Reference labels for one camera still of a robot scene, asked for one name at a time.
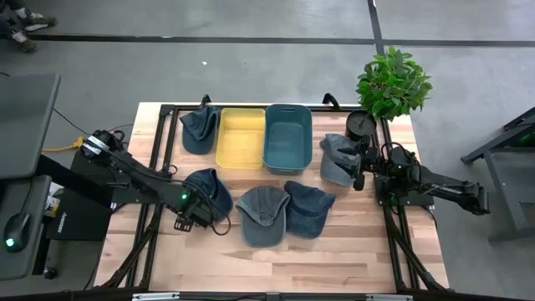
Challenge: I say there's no navy blue denim cap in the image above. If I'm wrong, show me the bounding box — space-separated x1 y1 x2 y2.
283 180 337 240
183 167 234 222

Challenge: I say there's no grey metal side table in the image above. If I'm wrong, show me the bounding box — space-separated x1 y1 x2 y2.
461 106 535 244

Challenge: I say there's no black desk crossbar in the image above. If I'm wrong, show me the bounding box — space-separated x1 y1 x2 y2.
35 153 116 208

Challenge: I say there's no black Trossen controller box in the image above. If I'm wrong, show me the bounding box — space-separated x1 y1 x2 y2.
46 149 126 242

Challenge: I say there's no teal plastic bin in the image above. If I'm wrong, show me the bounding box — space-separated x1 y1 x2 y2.
262 103 313 176

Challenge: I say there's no white and yellow packet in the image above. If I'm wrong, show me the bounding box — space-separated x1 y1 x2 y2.
43 181 63 218

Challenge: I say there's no dark slate denim cap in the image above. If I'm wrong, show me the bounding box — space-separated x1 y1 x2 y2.
179 105 222 156

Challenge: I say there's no grey keyboard tray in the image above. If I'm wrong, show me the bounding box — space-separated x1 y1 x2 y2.
0 174 53 281

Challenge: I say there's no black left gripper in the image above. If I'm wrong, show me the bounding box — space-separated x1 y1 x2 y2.
173 188 217 233

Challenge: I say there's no dark grey desk top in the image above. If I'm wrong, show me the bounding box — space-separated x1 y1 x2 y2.
0 74 62 180

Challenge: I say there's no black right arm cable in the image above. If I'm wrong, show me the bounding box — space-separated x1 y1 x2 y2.
378 140 423 179

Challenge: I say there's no yellow extension cable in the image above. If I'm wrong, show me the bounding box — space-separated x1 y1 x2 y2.
41 136 88 153

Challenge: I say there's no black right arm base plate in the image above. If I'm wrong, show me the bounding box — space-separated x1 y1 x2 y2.
374 173 436 208

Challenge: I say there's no green leafy plant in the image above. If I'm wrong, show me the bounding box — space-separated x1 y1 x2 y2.
354 45 434 122

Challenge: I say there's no grey-blue denim cap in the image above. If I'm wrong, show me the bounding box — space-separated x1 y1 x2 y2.
235 186 293 248

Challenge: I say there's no person's foot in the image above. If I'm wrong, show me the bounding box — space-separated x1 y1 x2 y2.
16 10 59 33
8 29 39 54

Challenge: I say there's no silver metal bracket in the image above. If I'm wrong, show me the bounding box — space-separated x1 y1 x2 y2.
131 292 181 301
365 293 414 301

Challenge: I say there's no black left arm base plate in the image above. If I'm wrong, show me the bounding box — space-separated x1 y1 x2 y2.
110 171 173 206

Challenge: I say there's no black computer mouse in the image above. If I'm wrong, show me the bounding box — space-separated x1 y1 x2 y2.
3 212 32 254

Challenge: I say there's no black metal rig frame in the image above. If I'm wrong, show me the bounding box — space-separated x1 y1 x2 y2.
83 102 452 301

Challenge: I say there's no thin black floor cable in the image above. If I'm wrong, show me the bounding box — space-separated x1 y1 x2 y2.
52 107 135 137

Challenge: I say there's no light grey denim cap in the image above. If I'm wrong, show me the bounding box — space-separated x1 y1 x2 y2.
319 133 361 188

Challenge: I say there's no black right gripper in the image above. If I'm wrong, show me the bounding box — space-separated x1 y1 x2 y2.
353 134 380 192

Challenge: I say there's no yellow plastic bin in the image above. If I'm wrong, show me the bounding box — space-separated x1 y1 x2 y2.
215 107 268 171

